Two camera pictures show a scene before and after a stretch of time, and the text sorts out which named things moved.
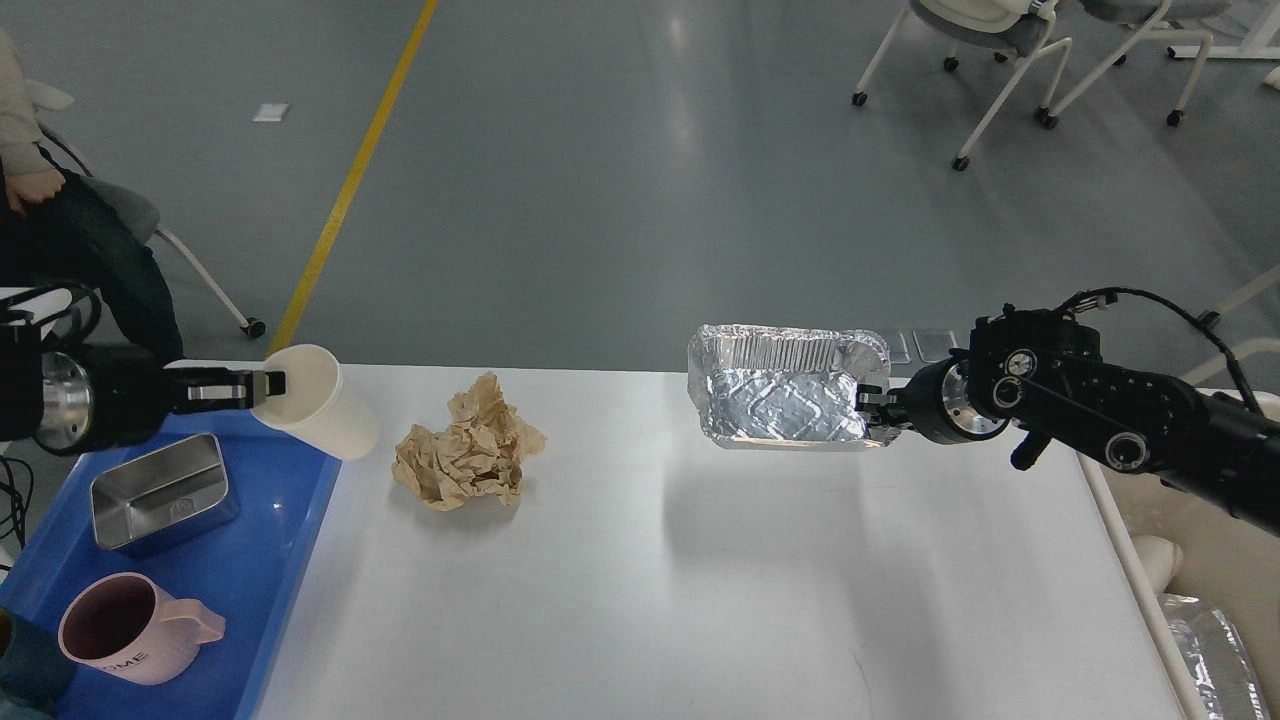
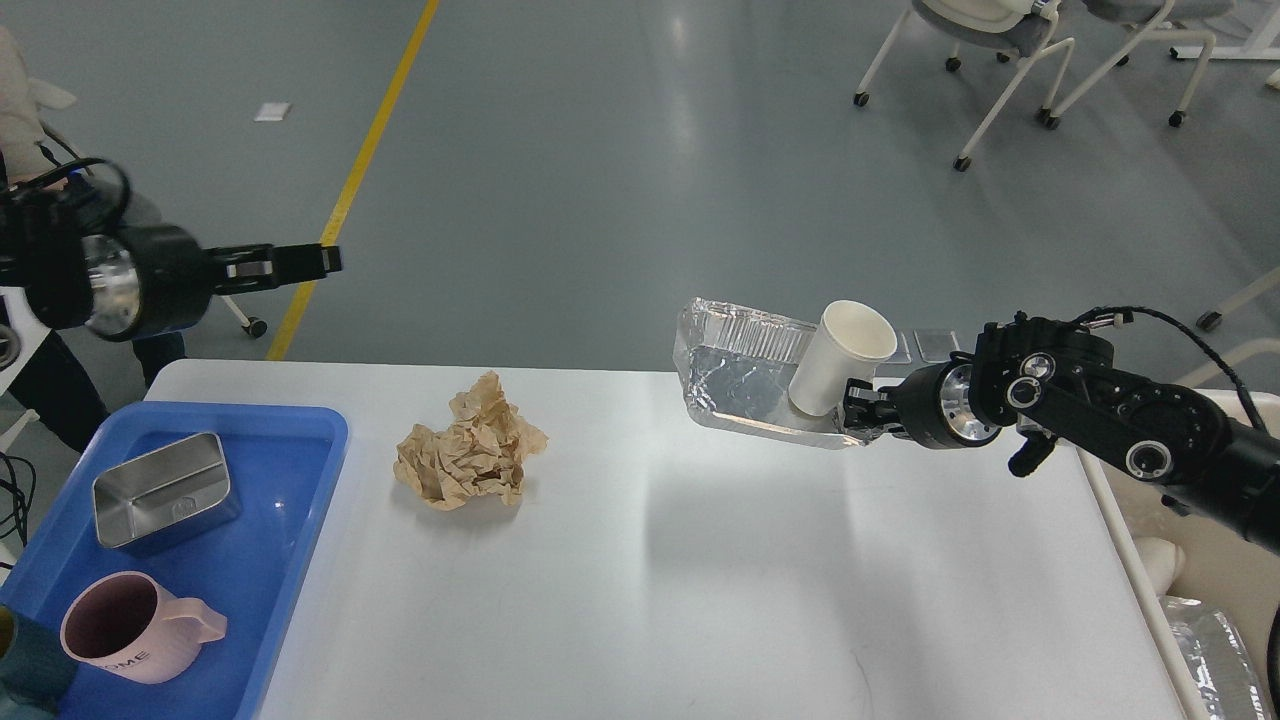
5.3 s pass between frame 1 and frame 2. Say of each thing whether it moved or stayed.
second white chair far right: stayed
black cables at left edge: stayed
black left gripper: moved
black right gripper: stayed
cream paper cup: moved
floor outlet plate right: stayed
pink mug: stayed
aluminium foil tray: moved
